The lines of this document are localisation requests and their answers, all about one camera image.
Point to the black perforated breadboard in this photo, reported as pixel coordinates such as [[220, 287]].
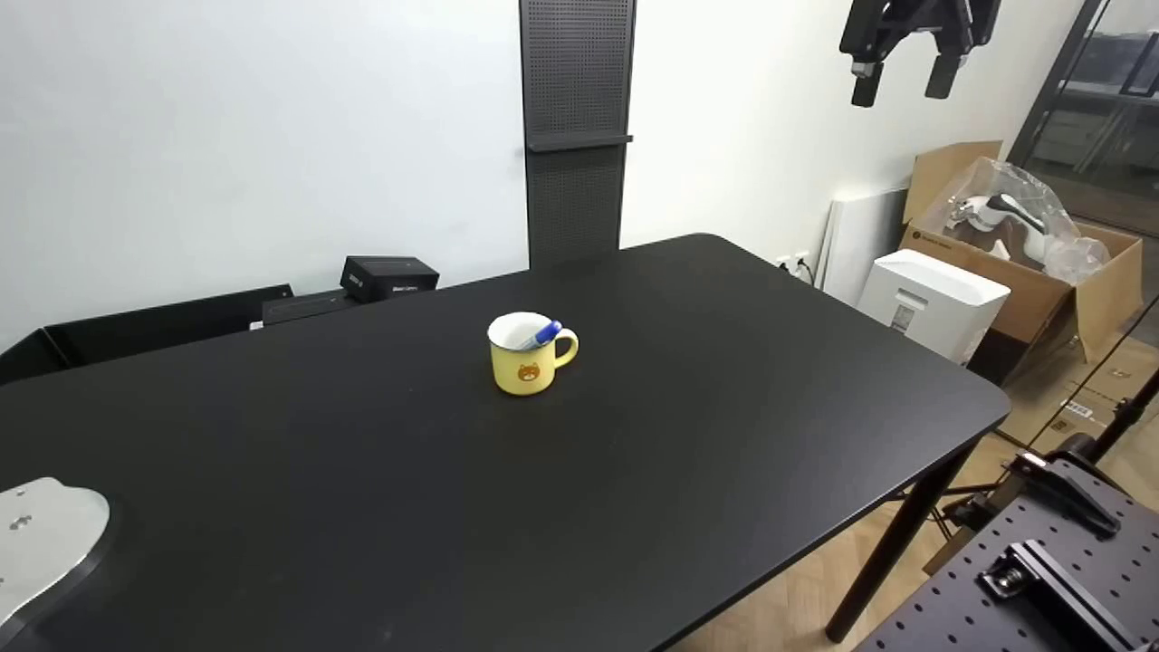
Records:
[[966, 616]]

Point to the black rail clamp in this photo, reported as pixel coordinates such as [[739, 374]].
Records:
[[1056, 591]]

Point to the blue marker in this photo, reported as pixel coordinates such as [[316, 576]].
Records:
[[549, 332]]

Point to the yellow enamel cup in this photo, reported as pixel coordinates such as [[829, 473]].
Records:
[[525, 367]]

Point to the brown cardboard box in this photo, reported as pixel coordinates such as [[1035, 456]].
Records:
[[1038, 302]]

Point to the dark grey flat box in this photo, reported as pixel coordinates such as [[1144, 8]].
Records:
[[311, 305]]

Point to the black framed glass door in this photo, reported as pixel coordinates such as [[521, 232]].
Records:
[[1090, 133]]

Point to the long black flat case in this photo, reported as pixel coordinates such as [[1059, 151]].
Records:
[[131, 328]]

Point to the white round base plate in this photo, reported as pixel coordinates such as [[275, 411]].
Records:
[[40, 539]]

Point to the black table leg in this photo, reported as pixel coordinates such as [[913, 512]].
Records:
[[899, 539]]

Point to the clear plastic bag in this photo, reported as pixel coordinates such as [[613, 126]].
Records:
[[1027, 219]]

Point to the black metal bracket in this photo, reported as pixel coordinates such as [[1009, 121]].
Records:
[[1071, 489]]

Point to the white flat panel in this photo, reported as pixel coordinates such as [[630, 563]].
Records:
[[858, 241]]

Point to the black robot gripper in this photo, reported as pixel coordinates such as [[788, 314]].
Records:
[[918, 20]]

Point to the white wall socket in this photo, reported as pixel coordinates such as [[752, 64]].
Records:
[[799, 264]]

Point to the white boxy appliance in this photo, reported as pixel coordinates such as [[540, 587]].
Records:
[[935, 299]]

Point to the black slanted pole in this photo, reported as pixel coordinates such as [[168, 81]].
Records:
[[1128, 419]]

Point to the small black box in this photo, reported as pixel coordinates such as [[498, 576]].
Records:
[[385, 276]]

